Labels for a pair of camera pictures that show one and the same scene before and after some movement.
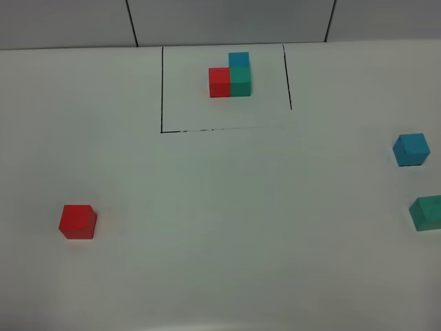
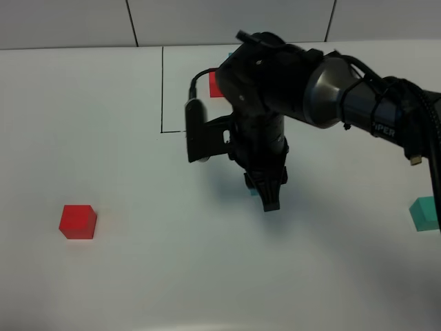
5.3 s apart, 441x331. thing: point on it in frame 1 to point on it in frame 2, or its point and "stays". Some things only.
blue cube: (411, 149) to (253, 192)
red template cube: (219, 82) stays
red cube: (78, 221) stays
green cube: (426, 213) stays
